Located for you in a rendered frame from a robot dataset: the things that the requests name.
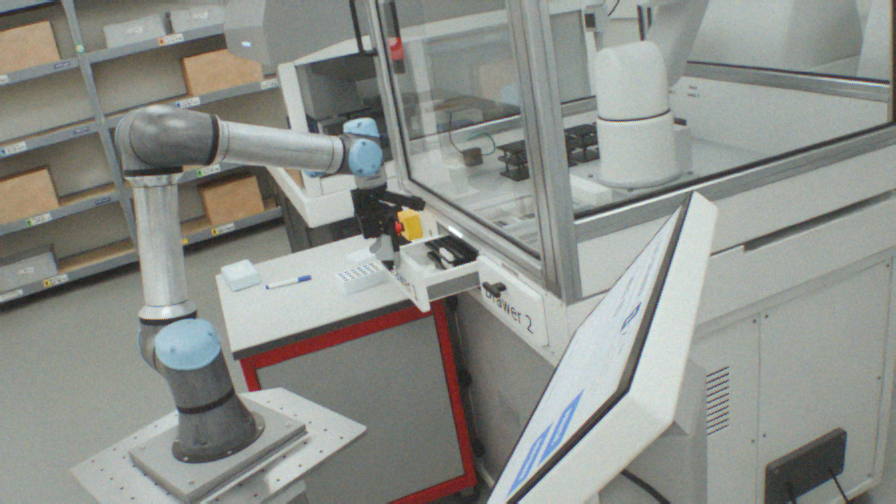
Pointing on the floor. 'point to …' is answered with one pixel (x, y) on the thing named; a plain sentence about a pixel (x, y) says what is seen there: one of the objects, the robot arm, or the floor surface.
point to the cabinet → (730, 386)
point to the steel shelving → (192, 231)
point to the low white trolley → (358, 375)
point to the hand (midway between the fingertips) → (396, 261)
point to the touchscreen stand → (668, 465)
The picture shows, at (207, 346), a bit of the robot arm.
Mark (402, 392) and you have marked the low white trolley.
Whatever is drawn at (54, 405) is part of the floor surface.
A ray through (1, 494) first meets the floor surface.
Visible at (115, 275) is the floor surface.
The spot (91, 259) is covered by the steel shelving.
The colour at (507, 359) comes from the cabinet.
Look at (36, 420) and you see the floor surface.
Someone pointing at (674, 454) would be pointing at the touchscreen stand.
